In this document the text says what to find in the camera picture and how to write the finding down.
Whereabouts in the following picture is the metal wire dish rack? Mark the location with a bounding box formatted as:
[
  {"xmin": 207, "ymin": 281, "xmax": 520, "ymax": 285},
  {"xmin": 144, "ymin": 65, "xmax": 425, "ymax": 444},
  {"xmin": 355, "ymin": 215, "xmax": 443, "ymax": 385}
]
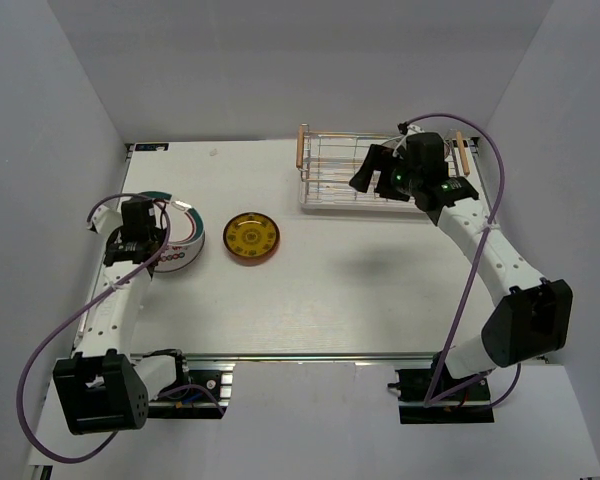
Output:
[{"xmin": 295, "ymin": 122, "xmax": 470, "ymax": 215}]

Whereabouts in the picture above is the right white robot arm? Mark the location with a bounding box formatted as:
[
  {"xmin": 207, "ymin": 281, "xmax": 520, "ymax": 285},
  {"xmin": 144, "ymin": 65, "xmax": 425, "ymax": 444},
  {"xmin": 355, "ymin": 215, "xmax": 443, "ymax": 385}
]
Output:
[{"xmin": 349, "ymin": 132, "xmax": 573, "ymax": 399}]

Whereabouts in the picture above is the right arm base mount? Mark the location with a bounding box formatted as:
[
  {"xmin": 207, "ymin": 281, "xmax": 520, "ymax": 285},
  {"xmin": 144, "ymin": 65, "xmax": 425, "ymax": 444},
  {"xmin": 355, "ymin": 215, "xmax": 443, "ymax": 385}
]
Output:
[{"xmin": 387, "ymin": 355, "xmax": 494, "ymax": 425}]

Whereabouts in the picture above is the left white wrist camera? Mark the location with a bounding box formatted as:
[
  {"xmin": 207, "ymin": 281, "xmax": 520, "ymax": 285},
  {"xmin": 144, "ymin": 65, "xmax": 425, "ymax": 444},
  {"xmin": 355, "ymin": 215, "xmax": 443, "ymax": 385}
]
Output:
[{"xmin": 87, "ymin": 205, "xmax": 123, "ymax": 238}]

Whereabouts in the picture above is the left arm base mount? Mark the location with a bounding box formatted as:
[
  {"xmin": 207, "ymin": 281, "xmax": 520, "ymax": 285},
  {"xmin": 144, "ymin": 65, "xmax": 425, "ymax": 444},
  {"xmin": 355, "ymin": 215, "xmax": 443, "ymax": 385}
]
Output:
[{"xmin": 149, "ymin": 350, "xmax": 233, "ymax": 420}]

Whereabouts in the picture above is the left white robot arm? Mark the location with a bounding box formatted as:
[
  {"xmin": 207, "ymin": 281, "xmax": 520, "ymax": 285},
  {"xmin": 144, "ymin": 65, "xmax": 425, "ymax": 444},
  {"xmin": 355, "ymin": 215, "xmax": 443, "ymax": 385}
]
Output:
[{"xmin": 53, "ymin": 195, "xmax": 192, "ymax": 435}]

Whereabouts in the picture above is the white plate red lettering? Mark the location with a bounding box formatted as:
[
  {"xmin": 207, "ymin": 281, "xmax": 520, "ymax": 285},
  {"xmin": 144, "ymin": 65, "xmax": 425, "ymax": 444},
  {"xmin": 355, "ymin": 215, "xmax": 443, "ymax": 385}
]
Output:
[{"xmin": 155, "ymin": 237, "xmax": 205, "ymax": 274}]

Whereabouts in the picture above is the white plate green rim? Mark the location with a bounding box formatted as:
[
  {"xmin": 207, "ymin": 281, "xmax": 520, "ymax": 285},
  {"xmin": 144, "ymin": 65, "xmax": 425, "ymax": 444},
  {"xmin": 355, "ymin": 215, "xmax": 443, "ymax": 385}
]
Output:
[{"xmin": 142, "ymin": 191, "xmax": 205, "ymax": 256}]

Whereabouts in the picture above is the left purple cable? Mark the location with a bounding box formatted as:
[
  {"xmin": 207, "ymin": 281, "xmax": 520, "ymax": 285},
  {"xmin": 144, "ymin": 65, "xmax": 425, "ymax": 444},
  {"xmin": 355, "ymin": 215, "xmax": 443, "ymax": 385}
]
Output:
[{"xmin": 16, "ymin": 193, "xmax": 226, "ymax": 461}]

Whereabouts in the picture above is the black label sticker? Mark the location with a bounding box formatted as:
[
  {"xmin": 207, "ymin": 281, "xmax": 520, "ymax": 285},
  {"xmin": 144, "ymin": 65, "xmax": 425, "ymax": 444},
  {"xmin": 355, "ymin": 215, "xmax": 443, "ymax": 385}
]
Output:
[{"xmin": 134, "ymin": 143, "xmax": 169, "ymax": 152}]

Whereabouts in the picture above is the yellow patterned plate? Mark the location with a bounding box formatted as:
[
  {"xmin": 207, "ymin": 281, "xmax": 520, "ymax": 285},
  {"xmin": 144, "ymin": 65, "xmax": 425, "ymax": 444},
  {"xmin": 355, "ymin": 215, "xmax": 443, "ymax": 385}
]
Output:
[{"xmin": 222, "ymin": 212, "xmax": 281, "ymax": 256}]

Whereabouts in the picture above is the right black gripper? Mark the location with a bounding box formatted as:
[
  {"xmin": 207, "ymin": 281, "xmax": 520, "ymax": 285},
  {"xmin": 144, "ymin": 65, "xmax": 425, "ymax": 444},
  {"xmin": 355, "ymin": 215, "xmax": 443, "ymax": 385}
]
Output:
[{"xmin": 349, "ymin": 145, "xmax": 421, "ymax": 202}]

